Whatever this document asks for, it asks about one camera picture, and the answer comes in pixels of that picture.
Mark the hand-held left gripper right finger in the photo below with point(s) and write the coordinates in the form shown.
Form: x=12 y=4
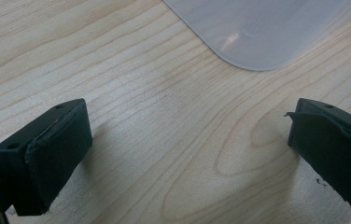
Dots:
x=335 y=155

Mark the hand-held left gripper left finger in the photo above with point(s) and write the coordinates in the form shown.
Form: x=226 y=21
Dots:
x=43 y=155

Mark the clear plastic storage box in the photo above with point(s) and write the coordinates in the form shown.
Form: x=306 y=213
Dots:
x=257 y=31

